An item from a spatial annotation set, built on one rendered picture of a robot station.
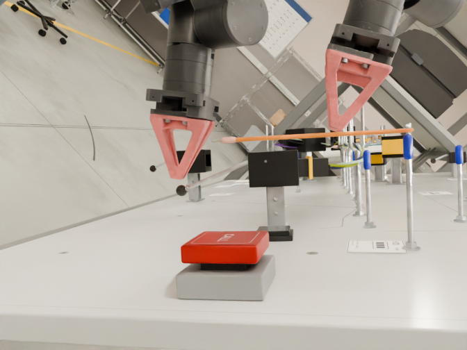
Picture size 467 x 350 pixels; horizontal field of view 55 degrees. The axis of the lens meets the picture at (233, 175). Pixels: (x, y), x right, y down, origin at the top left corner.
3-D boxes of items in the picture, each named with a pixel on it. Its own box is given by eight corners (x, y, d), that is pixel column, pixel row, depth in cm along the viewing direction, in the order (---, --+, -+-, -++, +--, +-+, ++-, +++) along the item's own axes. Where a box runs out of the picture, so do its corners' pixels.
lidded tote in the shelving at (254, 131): (238, 138, 750) (251, 124, 743) (242, 138, 791) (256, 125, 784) (263, 164, 745) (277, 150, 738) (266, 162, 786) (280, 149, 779)
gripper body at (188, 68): (219, 117, 58) (225, 59, 57) (201, 111, 48) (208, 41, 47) (170, 111, 59) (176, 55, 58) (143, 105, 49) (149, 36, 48)
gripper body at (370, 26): (381, 74, 54) (402, 13, 53) (395, 57, 44) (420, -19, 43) (329, 60, 55) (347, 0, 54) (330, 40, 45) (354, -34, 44)
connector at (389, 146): (404, 153, 96) (404, 139, 96) (403, 153, 94) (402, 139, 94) (383, 154, 98) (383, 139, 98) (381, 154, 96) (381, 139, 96)
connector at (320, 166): (285, 176, 53) (285, 158, 53) (326, 174, 53) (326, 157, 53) (287, 177, 50) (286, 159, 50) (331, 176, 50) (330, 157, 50)
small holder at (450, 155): (429, 177, 115) (428, 152, 115) (463, 176, 113) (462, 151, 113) (432, 178, 111) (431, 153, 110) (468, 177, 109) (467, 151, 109)
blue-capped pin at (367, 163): (361, 226, 51) (358, 150, 50) (375, 226, 50) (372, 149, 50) (363, 228, 49) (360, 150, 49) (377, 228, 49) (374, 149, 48)
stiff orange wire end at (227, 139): (212, 144, 40) (212, 137, 40) (411, 133, 39) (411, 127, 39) (210, 144, 39) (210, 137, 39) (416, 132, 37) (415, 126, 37)
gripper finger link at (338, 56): (363, 139, 52) (390, 60, 51) (370, 137, 45) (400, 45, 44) (306, 122, 53) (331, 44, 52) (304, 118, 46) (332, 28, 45)
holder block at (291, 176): (253, 185, 55) (251, 152, 55) (299, 182, 54) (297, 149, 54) (249, 187, 51) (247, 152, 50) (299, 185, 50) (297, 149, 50)
